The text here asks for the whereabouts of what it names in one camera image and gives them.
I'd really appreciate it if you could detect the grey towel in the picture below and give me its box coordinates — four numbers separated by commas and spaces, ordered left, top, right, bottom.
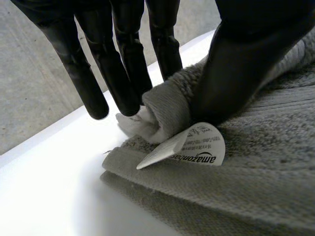
99, 31, 315, 236

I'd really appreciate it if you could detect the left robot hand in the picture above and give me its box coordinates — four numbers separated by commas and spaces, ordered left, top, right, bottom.
10, 0, 315, 123

